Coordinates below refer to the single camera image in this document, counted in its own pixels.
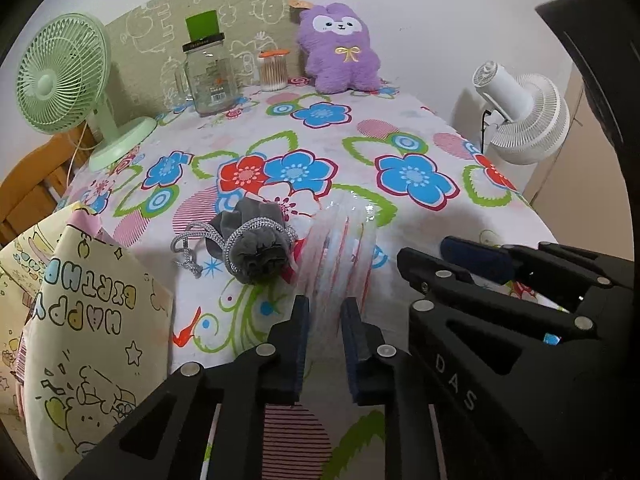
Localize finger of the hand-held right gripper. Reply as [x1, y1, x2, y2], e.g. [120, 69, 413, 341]
[397, 247, 601, 411]
[440, 236, 640, 313]

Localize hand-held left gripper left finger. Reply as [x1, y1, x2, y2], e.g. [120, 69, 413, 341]
[64, 295, 312, 480]

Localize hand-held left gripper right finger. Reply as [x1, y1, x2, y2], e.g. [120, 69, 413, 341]
[341, 298, 451, 480]

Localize clear red-striped plastic bag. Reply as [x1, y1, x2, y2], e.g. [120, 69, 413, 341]
[292, 189, 379, 361]

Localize yellow cartoon gift bag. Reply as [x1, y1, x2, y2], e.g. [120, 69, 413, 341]
[0, 202, 176, 480]

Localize white desk fan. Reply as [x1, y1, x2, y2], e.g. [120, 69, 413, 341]
[472, 60, 571, 165]

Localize floral tablecloth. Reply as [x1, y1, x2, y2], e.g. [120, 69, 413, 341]
[50, 77, 568, 480]

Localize dark blurred object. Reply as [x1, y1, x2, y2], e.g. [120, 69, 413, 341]
[534, 0, 640, 161]

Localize purple plush toy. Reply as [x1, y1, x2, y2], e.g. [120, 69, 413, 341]
[297, 2, 384, 95]

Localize cotton swab container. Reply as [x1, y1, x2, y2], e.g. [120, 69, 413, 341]
[257, 50, 290, 93]

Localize glass jar with black lid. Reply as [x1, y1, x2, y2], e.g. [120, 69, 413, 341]
[175, 32, 239, 117]

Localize wooden chair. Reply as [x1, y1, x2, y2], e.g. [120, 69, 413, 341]
[0, 125, 101, 247]

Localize green card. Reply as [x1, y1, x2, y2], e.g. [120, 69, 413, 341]
[185, 9, 221, 41]

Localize green patterned board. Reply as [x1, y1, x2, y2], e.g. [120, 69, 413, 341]
[105, 0, 301, 111]

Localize green desk fan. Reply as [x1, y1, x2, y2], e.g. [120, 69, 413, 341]
[15, 14, 159, 172]

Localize grey drawstring pouch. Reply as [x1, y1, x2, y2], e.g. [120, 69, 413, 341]
[171, 197, 298, 282]

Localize green fan cable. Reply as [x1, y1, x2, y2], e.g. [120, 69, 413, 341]
[66, 127, 93, 196]

